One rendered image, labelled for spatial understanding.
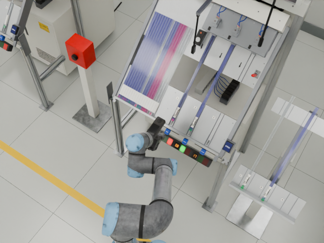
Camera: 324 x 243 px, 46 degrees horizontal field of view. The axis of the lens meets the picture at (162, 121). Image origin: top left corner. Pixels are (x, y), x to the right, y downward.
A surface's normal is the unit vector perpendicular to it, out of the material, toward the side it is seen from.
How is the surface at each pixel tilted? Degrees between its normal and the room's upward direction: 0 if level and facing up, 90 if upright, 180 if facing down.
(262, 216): 0
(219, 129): 42
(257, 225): 0
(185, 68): 0
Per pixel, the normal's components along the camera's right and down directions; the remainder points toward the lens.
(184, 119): -0.35, 0.07
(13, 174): 0.03, -0.54
